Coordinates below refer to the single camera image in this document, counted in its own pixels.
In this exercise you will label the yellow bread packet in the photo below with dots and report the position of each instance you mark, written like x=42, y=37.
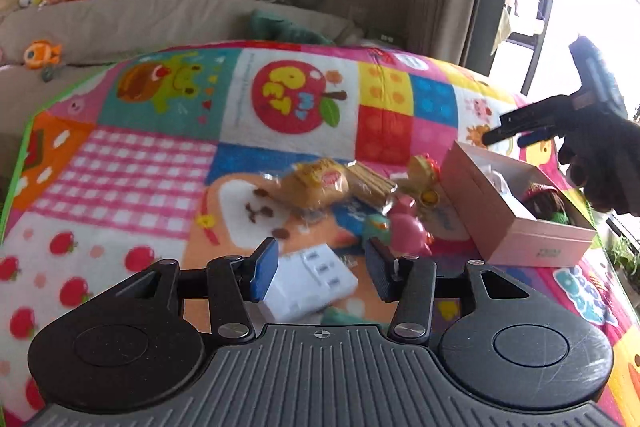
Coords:
x=315, y=184

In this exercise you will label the white power strip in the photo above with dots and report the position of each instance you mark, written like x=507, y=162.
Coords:
x=312, y=284

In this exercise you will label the pink cardboard box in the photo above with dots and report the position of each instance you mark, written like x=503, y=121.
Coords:
x=500, y=227

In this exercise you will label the potted plant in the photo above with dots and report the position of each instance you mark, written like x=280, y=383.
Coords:
x=625, y=254

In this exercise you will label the clear cracker packet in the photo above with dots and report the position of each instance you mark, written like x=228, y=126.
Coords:
x=371, y=184

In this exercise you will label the brown doll toy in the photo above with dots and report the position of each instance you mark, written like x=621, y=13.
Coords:
x=545, y=202

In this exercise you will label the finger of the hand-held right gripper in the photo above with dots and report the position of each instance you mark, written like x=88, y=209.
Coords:
x=535, y=111
x=534, y=139

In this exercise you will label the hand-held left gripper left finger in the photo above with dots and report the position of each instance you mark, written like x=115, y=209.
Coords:
x=264, y=269

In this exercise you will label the person's right hand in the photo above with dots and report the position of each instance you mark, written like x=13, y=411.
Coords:
x=607, y=157

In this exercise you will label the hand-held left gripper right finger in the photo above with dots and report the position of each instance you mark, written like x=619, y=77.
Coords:
x=378, y=268

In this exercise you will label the colourful printed blanket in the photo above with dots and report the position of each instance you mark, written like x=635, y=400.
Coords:
x=150, y=167

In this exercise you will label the teal duck toy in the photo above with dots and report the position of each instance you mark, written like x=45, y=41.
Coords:
x=376, y=229

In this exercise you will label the teal cloth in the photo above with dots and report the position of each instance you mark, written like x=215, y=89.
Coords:
x=285, y=27

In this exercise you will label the orange fish plush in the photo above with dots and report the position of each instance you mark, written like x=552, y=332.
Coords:
x=41, y=53

